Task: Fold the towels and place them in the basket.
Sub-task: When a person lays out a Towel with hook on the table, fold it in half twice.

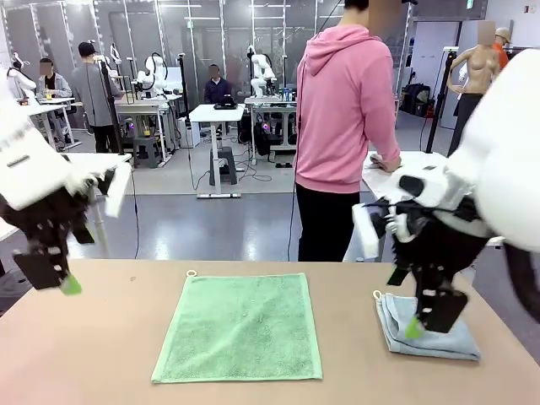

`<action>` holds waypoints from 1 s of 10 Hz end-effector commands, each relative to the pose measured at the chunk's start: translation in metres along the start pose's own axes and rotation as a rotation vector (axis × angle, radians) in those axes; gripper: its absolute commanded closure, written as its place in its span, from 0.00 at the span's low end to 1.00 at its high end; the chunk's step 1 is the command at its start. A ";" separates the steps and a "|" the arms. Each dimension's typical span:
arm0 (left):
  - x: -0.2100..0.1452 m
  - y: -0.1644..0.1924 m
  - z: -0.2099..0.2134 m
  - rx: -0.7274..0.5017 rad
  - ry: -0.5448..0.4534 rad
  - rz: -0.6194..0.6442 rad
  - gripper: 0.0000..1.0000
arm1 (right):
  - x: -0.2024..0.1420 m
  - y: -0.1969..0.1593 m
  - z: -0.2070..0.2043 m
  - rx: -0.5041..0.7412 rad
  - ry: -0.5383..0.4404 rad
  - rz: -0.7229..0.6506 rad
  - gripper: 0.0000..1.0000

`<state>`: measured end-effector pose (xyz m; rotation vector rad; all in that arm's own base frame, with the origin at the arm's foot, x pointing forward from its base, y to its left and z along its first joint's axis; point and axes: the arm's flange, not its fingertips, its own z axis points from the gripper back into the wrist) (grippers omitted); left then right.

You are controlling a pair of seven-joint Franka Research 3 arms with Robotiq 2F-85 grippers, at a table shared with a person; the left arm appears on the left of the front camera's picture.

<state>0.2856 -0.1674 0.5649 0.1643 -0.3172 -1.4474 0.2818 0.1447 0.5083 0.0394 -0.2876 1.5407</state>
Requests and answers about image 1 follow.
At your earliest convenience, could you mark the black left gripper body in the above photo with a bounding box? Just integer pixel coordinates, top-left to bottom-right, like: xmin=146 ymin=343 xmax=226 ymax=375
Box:
xmin=0 ymin=186 xmax=93 ymax=255

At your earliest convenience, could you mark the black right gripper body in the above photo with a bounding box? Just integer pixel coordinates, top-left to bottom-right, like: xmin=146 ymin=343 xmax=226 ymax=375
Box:
xmin=391 ymin=209 xmax=487 ymax=289

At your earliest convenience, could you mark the light blue towel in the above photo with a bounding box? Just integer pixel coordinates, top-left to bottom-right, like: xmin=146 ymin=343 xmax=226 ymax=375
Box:
xmin=371 ymin=289 xmax=482 ymax=362

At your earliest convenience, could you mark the light green towel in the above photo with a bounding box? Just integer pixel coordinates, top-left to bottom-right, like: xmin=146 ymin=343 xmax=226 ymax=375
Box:
xmin=150 ymin=269 xmax=324 ymax=384

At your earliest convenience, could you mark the pink sleeved right forearm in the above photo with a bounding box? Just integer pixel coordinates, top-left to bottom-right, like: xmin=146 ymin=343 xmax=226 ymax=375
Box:
xmin=370 ymin=113 xmax=402 ymax=164

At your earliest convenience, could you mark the person's right hand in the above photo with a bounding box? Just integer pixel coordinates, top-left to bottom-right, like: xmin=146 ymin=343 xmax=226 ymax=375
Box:
xmin=370 ymin=152 xmax=402 ymax=173

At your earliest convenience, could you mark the black perforated floor base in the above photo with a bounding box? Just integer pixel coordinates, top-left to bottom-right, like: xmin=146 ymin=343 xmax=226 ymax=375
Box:
xmin=0 ymin=261 xmax=35 ymax=317

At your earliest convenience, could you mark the white table with round leg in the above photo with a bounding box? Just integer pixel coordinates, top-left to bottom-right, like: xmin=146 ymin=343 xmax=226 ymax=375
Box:
xmin=0 ymin=151 xmax=132 ymax=259

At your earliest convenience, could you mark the white table beside person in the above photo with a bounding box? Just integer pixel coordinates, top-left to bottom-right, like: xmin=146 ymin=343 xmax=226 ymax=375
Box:
xmin=343 ymin=149 xmax=465 ymax=263

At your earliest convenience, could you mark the grey step stool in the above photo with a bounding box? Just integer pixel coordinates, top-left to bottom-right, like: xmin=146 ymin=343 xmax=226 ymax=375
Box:
xmin=132 ymin=136 xmax=162 ymax=170
xmin=208 ymin=146 xmax=239 ymax=186

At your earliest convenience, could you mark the black tripod pole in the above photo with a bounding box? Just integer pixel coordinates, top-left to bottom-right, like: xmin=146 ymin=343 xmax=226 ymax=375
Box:
xmin=95 ymin=54 xmax=124 ymax=156

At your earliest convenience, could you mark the long white desk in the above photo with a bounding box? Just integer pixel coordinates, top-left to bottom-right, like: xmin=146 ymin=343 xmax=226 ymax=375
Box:
xmin=24 ymin=99 xmax=84 ymax=153

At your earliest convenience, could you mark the person in grey jacket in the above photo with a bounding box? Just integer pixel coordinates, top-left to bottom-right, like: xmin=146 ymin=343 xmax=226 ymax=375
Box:
xmin=69 ymin=40 xmax=123 ymax=154

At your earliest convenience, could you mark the seated person at desk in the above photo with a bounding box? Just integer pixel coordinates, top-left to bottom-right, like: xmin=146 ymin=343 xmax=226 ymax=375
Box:
xmin=35 ymin=57 xmax=73 ymax=100

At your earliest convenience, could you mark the white desk with robot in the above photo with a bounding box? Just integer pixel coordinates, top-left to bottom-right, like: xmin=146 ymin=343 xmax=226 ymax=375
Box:
xmin=113 ymin=93 xmax=185 ymax=164

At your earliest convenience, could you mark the black bags pile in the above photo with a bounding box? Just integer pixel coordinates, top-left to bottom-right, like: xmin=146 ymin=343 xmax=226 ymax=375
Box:
xmin=401 ymin=83 xmax=435 ymax=118

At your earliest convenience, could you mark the person in pink hoodie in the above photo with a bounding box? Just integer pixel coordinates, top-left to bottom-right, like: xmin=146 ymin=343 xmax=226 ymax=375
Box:
xmin=294 ymin=0 xmax=402 ymax=262

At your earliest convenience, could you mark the black upright pole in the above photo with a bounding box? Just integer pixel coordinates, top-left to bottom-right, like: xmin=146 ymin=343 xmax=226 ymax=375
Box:
xmin=175 ymin=53 xmax=193 ymax=149

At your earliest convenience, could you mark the bare torso mannequin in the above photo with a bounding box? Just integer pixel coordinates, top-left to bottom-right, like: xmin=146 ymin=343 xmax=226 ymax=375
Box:
xmin=446 ymin=20 xmax=503 ymax=157

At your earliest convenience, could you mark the white standing desk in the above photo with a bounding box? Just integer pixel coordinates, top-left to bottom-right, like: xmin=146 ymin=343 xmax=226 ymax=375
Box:
xmin=188 ymin=104 xmax=246 ymax=199

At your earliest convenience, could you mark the person in navy jacket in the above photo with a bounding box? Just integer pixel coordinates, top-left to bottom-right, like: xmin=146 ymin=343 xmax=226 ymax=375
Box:
xmin=203 ymin=63 xmax=234 ymax=105

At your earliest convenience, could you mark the mannequin with orange shirt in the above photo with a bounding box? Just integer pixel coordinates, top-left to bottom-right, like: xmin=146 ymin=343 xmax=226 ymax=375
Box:
xmin=493 ymin=27 xmax=514 ymax=73

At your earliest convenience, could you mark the white desk with bottles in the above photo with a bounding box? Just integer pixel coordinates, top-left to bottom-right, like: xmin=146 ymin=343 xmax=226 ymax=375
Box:
xmin=243 ymin=95 xmax=299 ymax=165

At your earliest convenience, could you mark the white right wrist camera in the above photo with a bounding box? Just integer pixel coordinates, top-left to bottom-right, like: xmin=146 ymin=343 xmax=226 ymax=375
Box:
xmin=352 ymin=204 xmax=402 ymax=261

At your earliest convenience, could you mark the black right arm cable sleeve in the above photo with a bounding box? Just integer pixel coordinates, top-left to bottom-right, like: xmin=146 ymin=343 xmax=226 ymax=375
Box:
xmin=504 ymin=242 xmax=540 ymax=322

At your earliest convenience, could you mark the black camera stand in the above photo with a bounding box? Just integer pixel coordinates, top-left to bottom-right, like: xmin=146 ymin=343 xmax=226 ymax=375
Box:
xmin=424 ymin=45 xmax=460 ymax=154

